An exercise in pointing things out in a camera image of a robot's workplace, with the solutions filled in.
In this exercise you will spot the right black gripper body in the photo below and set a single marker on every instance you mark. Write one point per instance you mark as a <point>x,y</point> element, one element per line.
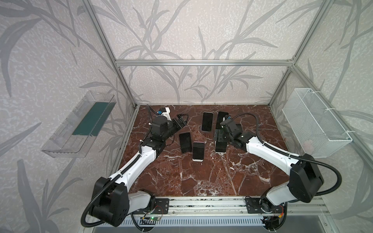
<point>221,137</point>

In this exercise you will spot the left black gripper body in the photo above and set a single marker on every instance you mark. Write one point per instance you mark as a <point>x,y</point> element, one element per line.
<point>177,122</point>

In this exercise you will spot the large black phone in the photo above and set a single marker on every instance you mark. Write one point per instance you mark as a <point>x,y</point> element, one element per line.
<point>239,126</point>

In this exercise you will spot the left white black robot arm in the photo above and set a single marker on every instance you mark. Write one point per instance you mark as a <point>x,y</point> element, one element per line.
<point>111,200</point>

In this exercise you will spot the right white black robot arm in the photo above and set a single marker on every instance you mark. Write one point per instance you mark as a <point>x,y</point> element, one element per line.
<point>305,178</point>

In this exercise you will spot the black phone white case centre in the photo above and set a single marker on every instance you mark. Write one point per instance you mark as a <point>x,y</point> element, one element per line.
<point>198,149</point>

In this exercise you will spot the green circuit board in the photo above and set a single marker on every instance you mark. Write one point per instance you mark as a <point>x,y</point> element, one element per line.
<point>150,220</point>

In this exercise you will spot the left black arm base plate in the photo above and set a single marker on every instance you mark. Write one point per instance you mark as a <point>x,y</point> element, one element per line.
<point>158,206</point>

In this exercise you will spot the aluminium frame horizontal bar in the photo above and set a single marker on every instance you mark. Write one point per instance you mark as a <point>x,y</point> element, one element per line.
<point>250,62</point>

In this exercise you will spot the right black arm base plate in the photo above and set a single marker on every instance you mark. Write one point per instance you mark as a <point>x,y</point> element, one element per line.
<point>252,205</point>

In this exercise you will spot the aluminium front rail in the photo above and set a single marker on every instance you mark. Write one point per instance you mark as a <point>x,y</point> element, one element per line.
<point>235,206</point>

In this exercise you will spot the clear plastic wall bin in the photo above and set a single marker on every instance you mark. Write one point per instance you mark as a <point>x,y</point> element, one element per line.
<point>78,132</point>

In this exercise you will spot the white wire mesh basket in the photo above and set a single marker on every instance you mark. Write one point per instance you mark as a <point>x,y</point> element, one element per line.
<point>316,128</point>

